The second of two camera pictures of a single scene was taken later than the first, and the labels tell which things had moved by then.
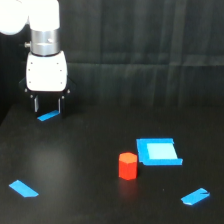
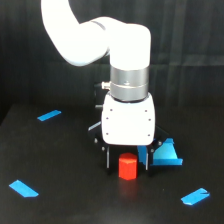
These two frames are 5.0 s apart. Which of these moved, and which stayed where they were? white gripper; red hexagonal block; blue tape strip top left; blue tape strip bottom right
Moved: white gripper
Stayed: red hexagonal block; blue tape strip top left; blue tape strip bottom right
